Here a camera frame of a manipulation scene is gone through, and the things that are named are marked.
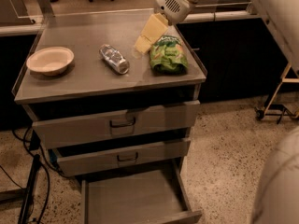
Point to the white counter rail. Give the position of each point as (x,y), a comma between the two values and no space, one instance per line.
(220,16)

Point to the grey metal drawer cabinet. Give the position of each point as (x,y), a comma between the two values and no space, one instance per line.
(90,86)

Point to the black floor stand bar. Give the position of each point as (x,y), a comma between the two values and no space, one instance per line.
(28,194)

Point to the grey drawer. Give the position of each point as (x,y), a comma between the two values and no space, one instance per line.
(122,157)
(151,193)
(116,124)

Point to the white paper bowl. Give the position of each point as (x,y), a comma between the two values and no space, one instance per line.
(50,61)

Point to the top grey drawer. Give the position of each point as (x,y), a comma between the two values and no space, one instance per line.
(116,124)

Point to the middle grey drawer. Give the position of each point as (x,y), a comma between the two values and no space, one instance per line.
(122,157)

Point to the green chip bag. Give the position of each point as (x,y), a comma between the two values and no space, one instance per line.
(167,56)

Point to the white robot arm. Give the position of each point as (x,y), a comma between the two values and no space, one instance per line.
(277,196)

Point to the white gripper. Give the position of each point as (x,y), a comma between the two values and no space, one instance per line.
(172,4)

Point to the bottom grey drawer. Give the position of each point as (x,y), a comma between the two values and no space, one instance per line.
(151,193)

